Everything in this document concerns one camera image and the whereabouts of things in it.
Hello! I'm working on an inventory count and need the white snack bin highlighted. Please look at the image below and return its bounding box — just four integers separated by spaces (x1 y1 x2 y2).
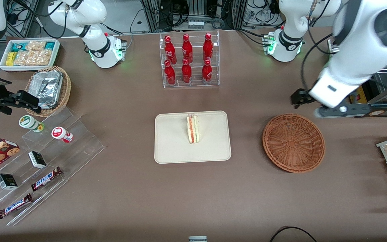
0 39 61 72

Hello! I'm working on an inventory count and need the light wicker basket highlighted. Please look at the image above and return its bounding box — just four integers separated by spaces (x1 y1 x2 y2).
25 66 72 118

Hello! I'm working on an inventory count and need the red lid yoghurt cup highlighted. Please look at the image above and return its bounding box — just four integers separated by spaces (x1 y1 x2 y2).
51 126 74 144

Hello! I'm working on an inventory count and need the small clear cracker bag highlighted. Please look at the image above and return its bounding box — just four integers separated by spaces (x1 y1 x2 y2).
26 41 46 52

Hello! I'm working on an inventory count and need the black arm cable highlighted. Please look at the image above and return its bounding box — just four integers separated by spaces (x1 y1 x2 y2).
300 0 336 92

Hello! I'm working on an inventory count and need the aluminium foil container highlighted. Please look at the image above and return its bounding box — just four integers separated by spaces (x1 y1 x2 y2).
30 70 64 110

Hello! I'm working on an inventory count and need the cream plastic tray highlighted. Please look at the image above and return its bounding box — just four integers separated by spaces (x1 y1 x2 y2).
154 111 232 164

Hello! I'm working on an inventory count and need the Snickers chocolate bar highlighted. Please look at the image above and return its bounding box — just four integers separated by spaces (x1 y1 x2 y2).
0 194 33 219
31 167 63 192

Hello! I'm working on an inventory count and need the clear acrylic stepped stand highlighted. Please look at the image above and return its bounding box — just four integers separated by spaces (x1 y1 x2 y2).
0 107 106 226

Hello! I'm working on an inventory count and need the black floor cable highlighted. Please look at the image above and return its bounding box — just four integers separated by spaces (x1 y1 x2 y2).
269 226 318 242

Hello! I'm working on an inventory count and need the clear acrylic bottle rack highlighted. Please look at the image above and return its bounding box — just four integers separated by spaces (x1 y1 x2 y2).
159 30 220 88

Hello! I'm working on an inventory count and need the large clear cracker bag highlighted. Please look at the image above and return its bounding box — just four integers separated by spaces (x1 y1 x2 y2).
14 49 52 66

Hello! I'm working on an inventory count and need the green lid yoghurt cup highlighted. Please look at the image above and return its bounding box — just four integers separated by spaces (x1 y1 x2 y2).
19 115 45 133

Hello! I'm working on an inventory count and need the triangle sandwich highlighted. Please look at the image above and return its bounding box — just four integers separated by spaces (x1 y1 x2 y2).
186 114 201 144

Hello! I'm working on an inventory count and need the red soda bottle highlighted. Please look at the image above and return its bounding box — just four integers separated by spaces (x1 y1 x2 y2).
202 59 213 84
164 60 176 85
181 58 192 84
164 35 177 65
182 34 193 64
203 33 214 63

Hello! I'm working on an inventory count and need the small black box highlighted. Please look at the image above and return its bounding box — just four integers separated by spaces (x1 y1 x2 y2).
28 151 47 169
0 173 19 191

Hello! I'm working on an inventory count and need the brown wicker basket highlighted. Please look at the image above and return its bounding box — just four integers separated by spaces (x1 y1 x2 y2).
262 114 326 173

